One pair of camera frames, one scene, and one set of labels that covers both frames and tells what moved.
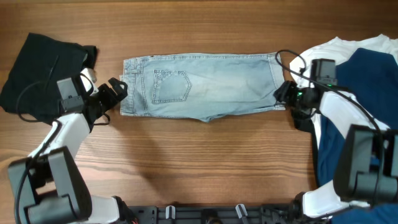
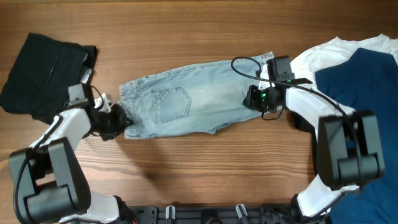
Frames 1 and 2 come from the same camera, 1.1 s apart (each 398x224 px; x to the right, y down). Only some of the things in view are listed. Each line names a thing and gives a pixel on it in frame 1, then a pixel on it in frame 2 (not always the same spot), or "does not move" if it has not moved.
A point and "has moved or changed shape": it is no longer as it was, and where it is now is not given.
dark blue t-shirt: (371, 77) does not move
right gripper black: (288, 96) → (251, 98)
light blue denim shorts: (203, 86) has moved or changed shape
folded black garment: (31, 88) does not move
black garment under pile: (305, 122) does not move
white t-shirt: (334, 48) does not move
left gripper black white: (122, 93) → (124, 121)
